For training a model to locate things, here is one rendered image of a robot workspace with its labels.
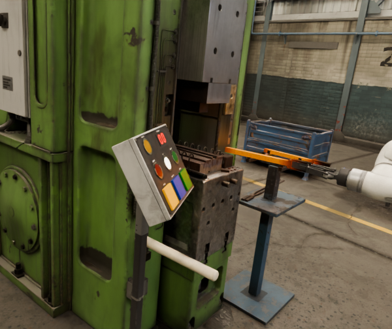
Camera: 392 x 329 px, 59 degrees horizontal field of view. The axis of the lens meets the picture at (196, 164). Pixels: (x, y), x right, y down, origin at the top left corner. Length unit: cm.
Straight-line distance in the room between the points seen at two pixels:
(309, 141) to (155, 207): 435
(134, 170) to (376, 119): 845
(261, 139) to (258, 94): 532
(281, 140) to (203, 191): 393
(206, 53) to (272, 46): 921
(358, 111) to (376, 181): 799
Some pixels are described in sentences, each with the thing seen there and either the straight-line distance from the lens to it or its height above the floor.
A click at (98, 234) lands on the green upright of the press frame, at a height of 53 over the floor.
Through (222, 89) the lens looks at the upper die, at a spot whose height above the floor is 134.
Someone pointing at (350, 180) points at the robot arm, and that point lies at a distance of 146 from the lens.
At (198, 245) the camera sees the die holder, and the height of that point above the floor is 57.
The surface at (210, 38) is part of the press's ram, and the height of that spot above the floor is 155.
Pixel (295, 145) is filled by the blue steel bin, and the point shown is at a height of 48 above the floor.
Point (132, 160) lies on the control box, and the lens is 107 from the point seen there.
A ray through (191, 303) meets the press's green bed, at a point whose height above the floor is 23.
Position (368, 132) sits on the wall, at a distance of 933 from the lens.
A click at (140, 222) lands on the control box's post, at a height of 85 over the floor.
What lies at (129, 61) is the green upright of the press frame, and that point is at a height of 142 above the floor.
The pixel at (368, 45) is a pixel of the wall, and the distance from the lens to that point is 948.
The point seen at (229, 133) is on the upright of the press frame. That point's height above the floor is 106.
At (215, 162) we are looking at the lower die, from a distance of 177.
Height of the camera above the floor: 141
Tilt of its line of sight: 15 degrees down
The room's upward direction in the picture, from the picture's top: 6 degrees clockwise
